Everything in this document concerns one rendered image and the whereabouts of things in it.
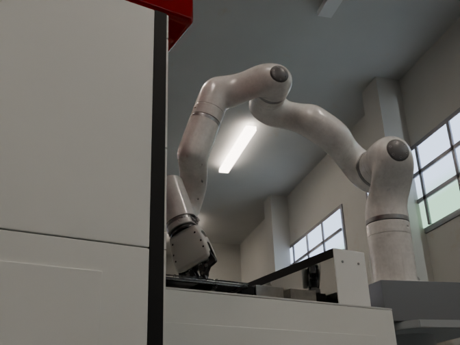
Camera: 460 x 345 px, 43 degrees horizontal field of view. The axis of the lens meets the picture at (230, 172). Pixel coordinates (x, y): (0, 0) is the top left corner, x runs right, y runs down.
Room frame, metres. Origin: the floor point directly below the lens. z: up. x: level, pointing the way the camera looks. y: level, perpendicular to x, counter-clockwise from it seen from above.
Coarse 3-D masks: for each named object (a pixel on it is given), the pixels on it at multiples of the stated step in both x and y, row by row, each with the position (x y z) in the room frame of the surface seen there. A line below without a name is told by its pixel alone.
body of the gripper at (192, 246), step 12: (180, 228) 1.42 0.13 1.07; (192, 228) 1.42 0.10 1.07; (180, 240) 1.43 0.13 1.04; (192, 240) 1.42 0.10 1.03; (204, 240) 1.42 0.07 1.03; (180, 252) 1.43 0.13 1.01; (192, 252) 1.42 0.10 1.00; (204, 252) 1.41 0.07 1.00; (180, 264) 1.44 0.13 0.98; (192, 264) 1.43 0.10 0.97
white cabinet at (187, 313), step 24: (168, 312) 1.00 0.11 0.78; (192, 312) 1.03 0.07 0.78; (216, 312) 1.05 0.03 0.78; (240, 312) 1.08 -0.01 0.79; (264, 312) 1.11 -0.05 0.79; (288, 312) 1.13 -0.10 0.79; (312, 312) 1.16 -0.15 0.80; (336, 312) 1.20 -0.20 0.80; (360, 312) 1.23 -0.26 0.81; (384, 312) 1.27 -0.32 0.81; (168, 336) 1.00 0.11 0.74; (192, 336) 1.02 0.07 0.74; (216, 336) 1.05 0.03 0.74; (240, 336) 1.07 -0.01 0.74; (264, 336) 1.10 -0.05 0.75; (288, 336) 1.13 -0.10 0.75; (312, 336) 1.16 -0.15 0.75; (336, 336) 1.19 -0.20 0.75; (360, 336) 1.22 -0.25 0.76; (384, 336) 1.26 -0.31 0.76
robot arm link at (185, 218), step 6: (180, 216) 1.42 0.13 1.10; (186, 216) 1.42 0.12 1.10; (192, 216) 1.45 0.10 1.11; (168, 222) 1.43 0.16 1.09; (174, 222) 1.42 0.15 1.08; (180, 222) 1.42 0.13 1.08; (186, 222) 1.42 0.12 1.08; (192, 222) 1.43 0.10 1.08; (198, 222) 1.46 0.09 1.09; (168, 228) 1.44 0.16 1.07; (174, 228) 1.43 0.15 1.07; (168, 234) 1.45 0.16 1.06
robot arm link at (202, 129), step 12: (192, 120) 1.44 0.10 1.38; (204, 120) 1.43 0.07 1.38; (216, 120) 1.45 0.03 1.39; (192, 132) 1.43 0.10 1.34; (204, 132) 1.43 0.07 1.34; (216, 132) 1.47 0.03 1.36; (180, 144) 1.45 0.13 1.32; (192, 144) 1.43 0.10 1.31; (204, 144) 1.44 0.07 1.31; (180, 156) 1.45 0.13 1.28; (192, 156) 1.44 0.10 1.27; (204, 156) 1.45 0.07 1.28; (180, 168) 1.50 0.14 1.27; (192, 168) 1.48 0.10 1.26; (204, 168) 1.48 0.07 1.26; (192, 180) 1.52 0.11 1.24; (204, 180) 1.52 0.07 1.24; (192, 192) 1.54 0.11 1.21; (204, 192) 1.54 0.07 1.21; (192, 204) 1.54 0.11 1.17
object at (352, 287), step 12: (336, 252) 1.29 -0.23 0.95; (348, 252) 1.30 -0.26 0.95; (360, 252) 1.32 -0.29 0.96; (336, 264) 1.28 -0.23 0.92; (348, 264) 1.30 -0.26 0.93; (360, 264) 1.32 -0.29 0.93; (336, 276) 1.28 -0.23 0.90; (348, 276) 1.30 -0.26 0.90; (360, 276) 1.32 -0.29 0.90; (348, 288) 1.30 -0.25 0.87; (360, 288) 1.32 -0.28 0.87; (348, 300) 1.30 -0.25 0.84; (360, 300) 1.31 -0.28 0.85
